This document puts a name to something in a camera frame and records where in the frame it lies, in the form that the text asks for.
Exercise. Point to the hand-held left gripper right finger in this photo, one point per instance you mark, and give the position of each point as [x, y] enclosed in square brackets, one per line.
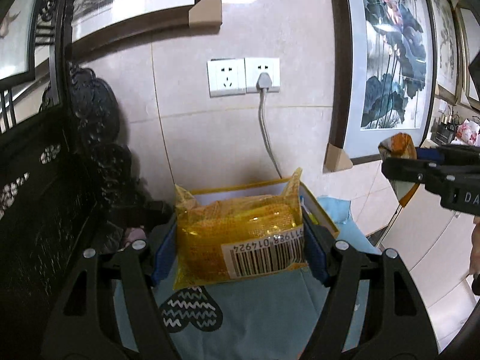
[317, 255]

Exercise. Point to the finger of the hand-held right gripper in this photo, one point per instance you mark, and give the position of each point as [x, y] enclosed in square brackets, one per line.
[416, 172]
[427, 153]

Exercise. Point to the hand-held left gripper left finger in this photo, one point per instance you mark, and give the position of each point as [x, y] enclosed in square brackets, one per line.
[165, 255]

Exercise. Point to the orange white snack packet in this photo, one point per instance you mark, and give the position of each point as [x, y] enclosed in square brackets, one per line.
[399, 144]

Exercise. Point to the yellow cardboard box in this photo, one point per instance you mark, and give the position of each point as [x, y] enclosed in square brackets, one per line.
[322, 219]

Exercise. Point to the yellow cake packet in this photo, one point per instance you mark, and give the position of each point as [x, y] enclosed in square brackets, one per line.
[225, 232]

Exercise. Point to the person's right hand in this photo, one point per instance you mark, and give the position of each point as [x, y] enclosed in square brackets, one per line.
[475, 247]

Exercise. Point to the dark rack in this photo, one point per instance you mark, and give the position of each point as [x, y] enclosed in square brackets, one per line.
[444, 127]

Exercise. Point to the small pink object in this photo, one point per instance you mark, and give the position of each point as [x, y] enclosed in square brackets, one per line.
[134, 238]

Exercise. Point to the pink flowered packet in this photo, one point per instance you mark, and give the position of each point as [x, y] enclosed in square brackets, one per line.
[467, 133]

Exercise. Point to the cream cabinet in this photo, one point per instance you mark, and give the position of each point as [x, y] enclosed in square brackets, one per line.
[431, 270]

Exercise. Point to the cardboard corner protector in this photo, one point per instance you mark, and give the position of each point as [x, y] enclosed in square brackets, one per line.
[204, 13]
[337, 159]

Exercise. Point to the light blue printed tablecloth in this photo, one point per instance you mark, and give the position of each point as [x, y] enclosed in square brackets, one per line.
[262, 318]

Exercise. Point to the framed lotus painting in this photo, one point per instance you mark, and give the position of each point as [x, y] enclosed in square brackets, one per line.
[390, 63]

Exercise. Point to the gold framed painting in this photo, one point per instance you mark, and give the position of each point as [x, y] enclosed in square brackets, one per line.
[468, 56]

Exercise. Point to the framed branch painting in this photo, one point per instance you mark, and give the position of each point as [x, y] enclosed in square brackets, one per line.
[444, 45]

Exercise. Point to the carved dark wooden screen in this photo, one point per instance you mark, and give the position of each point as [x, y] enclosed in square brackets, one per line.
[45, 176]

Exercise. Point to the grey plug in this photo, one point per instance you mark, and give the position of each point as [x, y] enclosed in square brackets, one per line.
[263, 81]

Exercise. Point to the white wall socket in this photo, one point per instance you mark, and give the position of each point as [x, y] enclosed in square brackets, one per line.
[226, 77]
[272, 67]

